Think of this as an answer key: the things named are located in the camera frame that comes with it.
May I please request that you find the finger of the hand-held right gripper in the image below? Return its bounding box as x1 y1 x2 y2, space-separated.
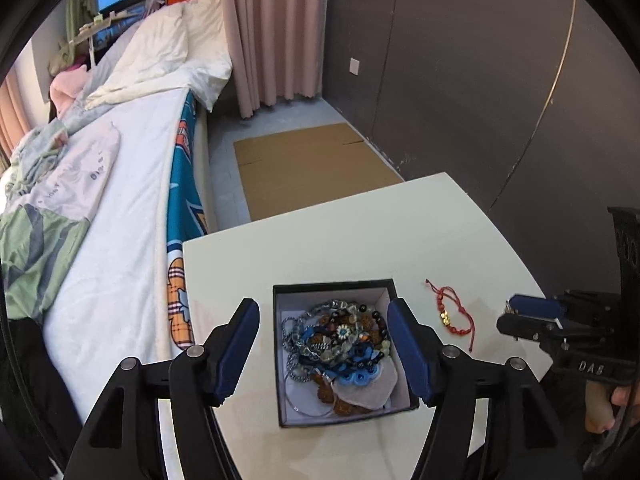
505 294 568 319
496 312 562 345

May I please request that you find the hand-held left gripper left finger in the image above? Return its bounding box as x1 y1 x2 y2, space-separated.
64 297 261 480

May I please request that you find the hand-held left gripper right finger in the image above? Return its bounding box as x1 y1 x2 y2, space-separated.
386 297 583 480

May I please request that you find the red string bracelet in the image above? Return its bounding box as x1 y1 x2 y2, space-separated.
425 279 476 350

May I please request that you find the white fabric pouch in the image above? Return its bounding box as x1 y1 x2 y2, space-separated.
330 369 399 408

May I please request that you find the pile of beaded bracelets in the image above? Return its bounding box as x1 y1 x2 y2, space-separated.
281 299 393 416

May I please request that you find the black cardboard gift box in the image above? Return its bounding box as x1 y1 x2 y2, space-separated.
272 277 420 428

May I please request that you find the person's right hand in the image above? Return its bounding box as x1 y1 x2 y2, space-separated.
584 382 632 435

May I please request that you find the white low table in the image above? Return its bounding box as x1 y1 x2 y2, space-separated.
181 172 548 480

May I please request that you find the teal cartoon printed sheet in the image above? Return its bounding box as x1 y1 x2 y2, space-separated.
165 91 208 351

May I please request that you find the beige bed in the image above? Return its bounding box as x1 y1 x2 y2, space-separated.
0 0 236 480

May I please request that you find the white bed blanket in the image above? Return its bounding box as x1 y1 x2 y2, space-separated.
42 87 196 366

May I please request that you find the flattened brown cardboard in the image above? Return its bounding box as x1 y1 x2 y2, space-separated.
233 122 405 222

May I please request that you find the black clothing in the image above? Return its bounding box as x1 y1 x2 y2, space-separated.
0 317 83 480

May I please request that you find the green patterned blanket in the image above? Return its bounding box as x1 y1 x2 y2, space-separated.
0 120 91 321

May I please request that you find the white printed t-shirt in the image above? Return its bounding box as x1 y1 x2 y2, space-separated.
30 122 122 221

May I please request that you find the pale floral quilt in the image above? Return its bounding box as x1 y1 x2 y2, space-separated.
10 95 111 171

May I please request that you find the white duvet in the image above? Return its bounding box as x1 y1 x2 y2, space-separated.
82 0 236 113

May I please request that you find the wide pink curtain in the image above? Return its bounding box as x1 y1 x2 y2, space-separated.
218 0 326 120

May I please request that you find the narrow pink curtain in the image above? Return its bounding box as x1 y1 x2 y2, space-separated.
0 77 28 158

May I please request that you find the white pillow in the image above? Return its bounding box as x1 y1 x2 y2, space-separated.
185 0 228 68

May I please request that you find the grey green plush toy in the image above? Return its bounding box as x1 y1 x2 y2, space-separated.
48 40 83 73

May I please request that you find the white folding tray table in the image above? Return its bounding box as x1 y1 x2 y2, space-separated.
75 7 146 68

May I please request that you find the green hanging cloth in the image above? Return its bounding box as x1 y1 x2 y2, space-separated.
65 0 98 31

